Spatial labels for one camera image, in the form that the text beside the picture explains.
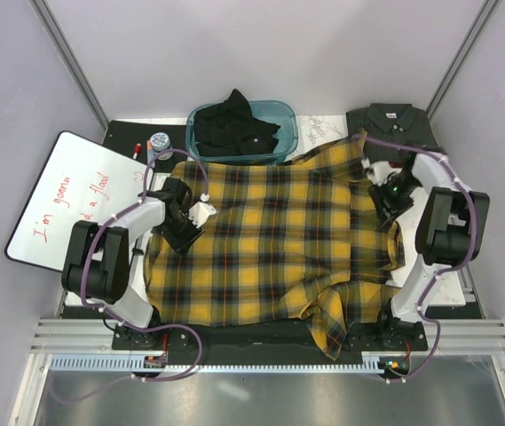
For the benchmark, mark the red whiteboard marker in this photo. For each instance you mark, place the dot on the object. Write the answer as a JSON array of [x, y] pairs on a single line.
[[137, 150]]

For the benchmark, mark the folded dark striped shirt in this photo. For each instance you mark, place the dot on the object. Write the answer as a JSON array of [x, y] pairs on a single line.
[[400, 124]]

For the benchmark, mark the white dry-erase board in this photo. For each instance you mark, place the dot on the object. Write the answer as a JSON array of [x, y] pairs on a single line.
[[81, 180]]

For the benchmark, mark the blue orange eraser stick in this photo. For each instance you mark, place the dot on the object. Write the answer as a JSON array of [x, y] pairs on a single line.
[[149, 152]]

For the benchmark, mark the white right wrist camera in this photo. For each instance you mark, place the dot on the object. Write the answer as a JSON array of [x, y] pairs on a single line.
[[377, 172]]

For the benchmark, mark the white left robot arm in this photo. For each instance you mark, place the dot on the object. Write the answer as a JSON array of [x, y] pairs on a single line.
[[97, 262]]

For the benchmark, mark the black mat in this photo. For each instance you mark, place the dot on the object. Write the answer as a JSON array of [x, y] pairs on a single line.
[[122, 137]]

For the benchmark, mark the small blue white jar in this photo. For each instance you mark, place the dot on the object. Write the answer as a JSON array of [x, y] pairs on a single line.
[[159, 142]]

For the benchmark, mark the aluminium frame rail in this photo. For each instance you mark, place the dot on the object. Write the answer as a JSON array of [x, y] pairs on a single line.
[[458, 337]]

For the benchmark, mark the black shirt in bin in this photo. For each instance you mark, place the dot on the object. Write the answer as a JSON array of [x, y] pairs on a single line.
[[230, 129]]

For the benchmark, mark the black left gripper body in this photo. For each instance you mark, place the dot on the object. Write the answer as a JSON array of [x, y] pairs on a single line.
[[181, 232]]

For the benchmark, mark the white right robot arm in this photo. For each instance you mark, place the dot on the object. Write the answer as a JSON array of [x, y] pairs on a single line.
[[449, 232]]

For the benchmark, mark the yellow plaid long sleeve shirt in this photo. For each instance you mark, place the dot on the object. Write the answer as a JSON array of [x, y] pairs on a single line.
[[300, 240]]

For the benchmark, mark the teal plastic bin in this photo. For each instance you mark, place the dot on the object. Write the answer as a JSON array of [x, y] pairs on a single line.
[[272, 111]]

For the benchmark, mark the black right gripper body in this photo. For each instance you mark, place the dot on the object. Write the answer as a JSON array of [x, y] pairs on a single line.
[[396, 192]]

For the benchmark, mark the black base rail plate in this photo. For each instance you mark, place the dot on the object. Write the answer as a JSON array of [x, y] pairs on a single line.
[[182, 348]]

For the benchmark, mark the light blue cable duct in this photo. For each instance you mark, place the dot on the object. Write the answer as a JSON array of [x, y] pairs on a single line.
[[141, 364]]

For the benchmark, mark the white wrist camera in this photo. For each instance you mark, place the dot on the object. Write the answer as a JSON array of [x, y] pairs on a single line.
[[200, 213], [377, 172]]

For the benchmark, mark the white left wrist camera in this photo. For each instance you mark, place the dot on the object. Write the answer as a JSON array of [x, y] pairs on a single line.
[[200, 213]]

